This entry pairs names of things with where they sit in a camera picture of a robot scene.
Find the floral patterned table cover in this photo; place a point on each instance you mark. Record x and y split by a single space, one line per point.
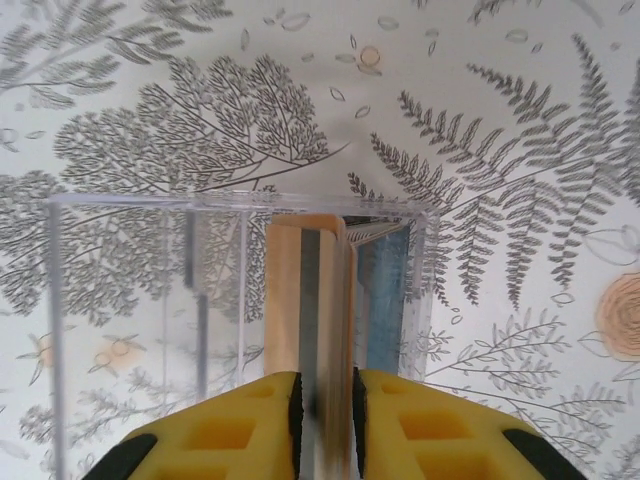
450 75

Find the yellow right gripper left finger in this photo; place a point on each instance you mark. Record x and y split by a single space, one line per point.
225 440

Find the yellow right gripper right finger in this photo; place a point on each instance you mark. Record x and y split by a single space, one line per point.
440 450

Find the clear acrylic card box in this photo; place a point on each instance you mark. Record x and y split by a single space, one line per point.
125 300

